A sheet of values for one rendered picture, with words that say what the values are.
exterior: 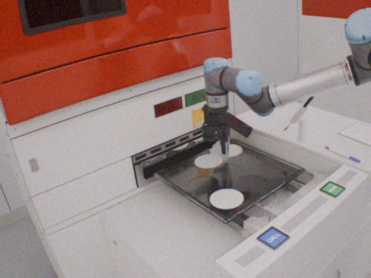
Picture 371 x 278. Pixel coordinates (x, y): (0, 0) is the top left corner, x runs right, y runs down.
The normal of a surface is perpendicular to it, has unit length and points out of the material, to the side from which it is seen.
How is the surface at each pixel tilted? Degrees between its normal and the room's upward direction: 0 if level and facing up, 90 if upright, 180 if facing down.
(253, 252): 0
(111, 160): 90
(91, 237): 90
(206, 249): 0
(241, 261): 0
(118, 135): 90
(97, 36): 90
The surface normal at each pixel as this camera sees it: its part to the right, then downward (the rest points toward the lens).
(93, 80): 0.61, 0.29
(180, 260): -0.10, -0.90
